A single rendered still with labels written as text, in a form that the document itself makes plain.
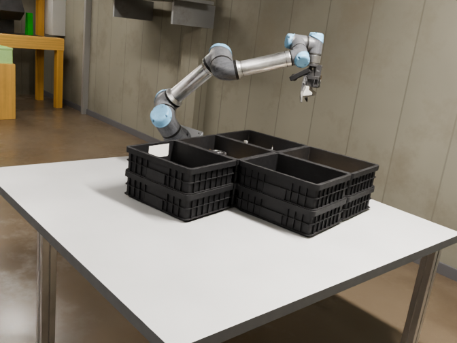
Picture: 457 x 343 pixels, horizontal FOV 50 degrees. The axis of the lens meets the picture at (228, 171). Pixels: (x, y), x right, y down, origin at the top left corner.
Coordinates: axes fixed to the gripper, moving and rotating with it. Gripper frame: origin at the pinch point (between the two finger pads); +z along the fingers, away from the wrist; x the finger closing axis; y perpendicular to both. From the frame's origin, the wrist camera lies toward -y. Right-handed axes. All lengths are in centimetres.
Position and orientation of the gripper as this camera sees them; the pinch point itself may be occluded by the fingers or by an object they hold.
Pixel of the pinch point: (302, 102)
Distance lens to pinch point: 264.0
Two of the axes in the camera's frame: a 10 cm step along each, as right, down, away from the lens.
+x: 3.5, -1.5, 9.3
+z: -1.2, 9.7, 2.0
